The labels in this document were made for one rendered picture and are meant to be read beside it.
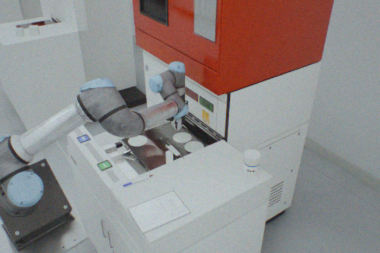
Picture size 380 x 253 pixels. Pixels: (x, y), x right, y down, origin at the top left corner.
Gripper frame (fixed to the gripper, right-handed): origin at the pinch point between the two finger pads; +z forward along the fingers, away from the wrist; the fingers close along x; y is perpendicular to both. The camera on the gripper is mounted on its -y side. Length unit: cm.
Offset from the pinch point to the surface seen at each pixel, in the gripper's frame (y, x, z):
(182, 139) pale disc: 5.1, -0.9, 9.2
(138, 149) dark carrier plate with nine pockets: -11.6, 16.6, 9.3
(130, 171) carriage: -26.5, 13.0, 11.3
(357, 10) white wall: 147, -77, -31
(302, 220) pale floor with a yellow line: 61, -72, 99
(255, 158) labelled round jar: -16.9, -44.3, -6.5
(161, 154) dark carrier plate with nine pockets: -10.9, 4.0, 9.3
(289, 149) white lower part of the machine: 51, -54, 33
